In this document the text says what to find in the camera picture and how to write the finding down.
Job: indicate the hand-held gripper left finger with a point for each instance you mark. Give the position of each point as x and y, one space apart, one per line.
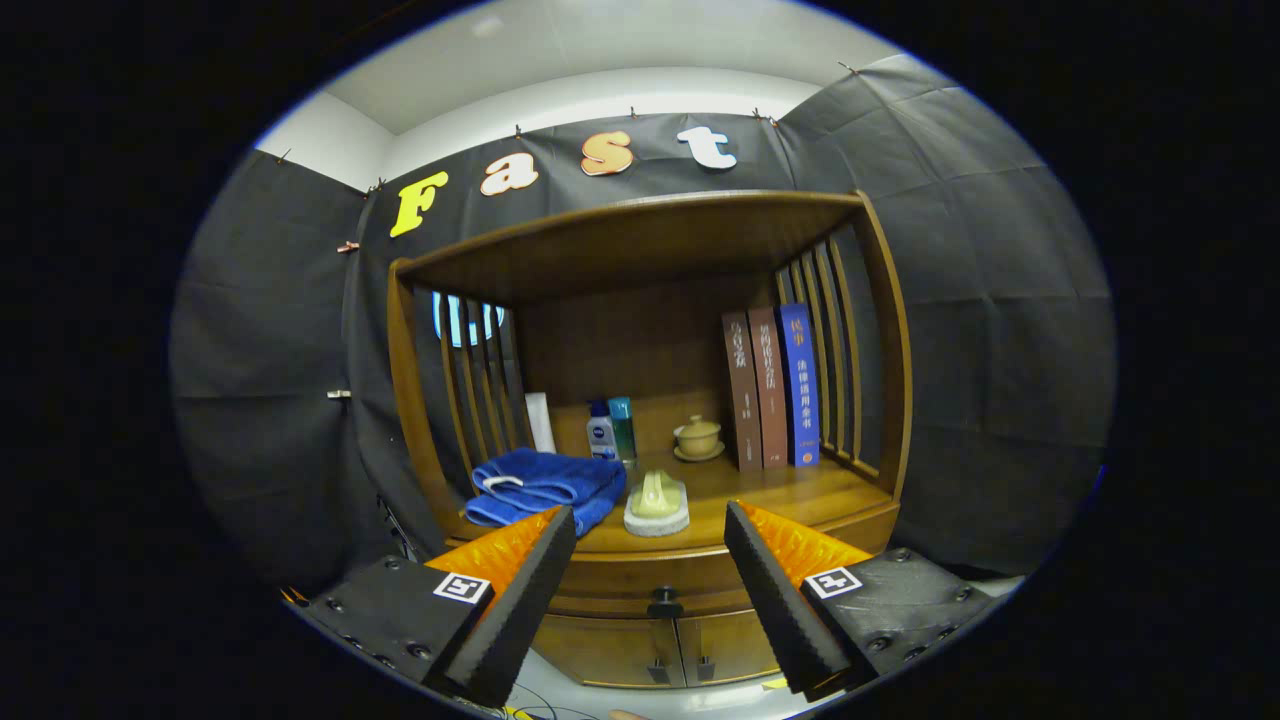
520 610

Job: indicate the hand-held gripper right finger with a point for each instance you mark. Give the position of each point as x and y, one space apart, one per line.
780 610

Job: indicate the wooden drawer with black knob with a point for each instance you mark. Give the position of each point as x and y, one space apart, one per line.
620 582

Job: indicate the wooden cabinet door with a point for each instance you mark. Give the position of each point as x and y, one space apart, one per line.
610 648
725 645

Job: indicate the wooden countertop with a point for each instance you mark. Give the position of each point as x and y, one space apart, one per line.
780 490

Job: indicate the brown wooden cabinet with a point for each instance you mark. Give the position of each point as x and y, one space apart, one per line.
640 250

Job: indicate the folded blue towel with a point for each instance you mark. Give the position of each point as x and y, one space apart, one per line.
540 480

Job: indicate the beige lidded teacup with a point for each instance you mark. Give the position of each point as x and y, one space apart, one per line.
698 440

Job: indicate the white tube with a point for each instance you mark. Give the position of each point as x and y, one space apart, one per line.
541 422

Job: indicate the white bottle with blue cap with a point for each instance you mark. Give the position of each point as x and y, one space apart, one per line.
601 435

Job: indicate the teal bottle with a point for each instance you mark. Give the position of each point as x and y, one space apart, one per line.
624 430

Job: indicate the dark brown book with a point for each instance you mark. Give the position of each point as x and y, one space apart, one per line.
742 395

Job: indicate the reddish brown book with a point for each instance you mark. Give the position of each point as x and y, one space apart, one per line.
769 390

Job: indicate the blue book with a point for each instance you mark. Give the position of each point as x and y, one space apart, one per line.
800 385

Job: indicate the black backdrop cloth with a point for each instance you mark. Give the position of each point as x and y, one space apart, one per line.
1000 350

